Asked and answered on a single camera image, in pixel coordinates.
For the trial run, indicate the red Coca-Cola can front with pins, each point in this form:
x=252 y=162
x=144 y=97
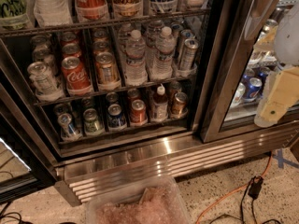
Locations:
x=75 y=73

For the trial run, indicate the clear plastic bin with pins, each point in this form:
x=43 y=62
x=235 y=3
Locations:
x=154 y=200

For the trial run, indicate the clear water bottle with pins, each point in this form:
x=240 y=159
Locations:
x=163 y=57
x=135 y=67

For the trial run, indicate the steel fridge base grille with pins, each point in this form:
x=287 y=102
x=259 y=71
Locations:
x=84 y=178

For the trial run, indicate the brown can bottom right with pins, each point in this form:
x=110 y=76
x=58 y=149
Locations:
x=179 y=103

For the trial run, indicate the red can bottom shelf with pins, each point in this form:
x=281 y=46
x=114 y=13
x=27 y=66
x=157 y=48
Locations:
x=138 y=114

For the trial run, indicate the blue Pepsi can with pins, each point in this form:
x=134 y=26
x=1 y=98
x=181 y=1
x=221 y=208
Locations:
x=253 y=87

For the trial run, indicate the blue can bottom shelf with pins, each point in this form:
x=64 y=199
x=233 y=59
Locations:
x=116 y=118

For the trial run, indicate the steel fridge door frame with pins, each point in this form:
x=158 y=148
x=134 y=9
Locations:
x=240 y=24

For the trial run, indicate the clear water bottle left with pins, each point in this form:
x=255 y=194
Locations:
x=135 y=67

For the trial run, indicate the bottle with white cap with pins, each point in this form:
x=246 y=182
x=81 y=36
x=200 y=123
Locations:
x=159 y=104

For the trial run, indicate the blue white can bottom left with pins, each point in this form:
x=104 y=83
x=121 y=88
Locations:
x=69 y=131

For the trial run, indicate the green LaCroix can top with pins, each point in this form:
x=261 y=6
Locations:
x=13 y=14

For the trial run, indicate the black power adapter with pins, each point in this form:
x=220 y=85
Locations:
x=255 y=187

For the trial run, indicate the orange can shelf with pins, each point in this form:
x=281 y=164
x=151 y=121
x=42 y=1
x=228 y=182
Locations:
x=106 y=68

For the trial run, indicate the slim silver can front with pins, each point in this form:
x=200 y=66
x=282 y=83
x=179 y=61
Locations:
x=188 y=54

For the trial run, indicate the clear water bottle right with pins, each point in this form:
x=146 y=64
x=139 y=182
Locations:
x=163 y=57

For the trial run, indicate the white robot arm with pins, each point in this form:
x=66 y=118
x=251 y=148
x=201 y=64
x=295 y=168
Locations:
x=286 y=43

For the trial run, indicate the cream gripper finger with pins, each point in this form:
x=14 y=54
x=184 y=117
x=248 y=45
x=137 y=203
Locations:
x=280 y=92
x=267 y=41

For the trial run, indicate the green can bottom shelf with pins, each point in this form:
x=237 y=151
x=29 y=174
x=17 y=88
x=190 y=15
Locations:
x=92 y=124

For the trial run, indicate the large Coca-Cola can top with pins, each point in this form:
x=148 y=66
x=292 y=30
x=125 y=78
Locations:
x=91 y=10

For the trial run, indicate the white silver can front left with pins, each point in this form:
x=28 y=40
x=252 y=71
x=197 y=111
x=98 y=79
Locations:
x=48 y=88

